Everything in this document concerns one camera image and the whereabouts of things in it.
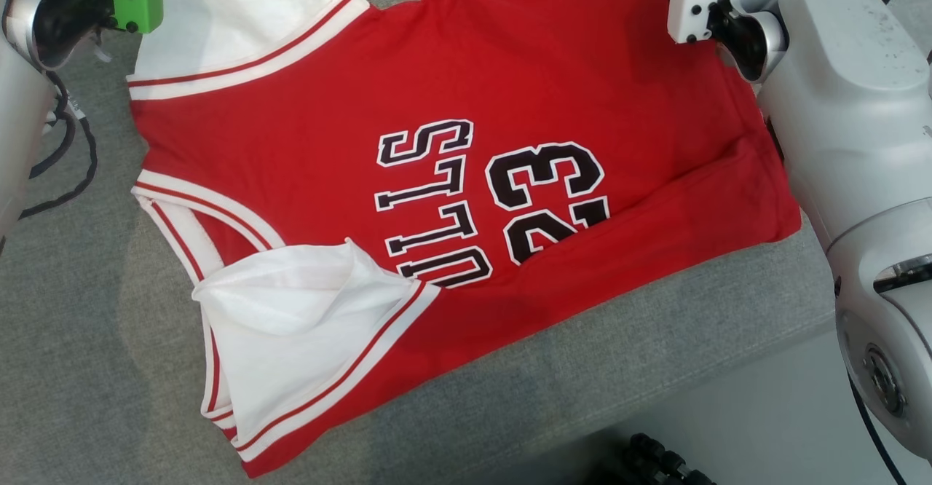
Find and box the thick black cable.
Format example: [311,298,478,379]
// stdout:
[847,374,908,485]

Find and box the red basketball jersey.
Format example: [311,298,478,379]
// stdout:
[127,0,802,479]

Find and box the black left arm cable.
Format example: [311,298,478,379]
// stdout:
[18,70,99,221]

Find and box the black ribbed hose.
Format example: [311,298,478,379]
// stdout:
[582,433,718,485]

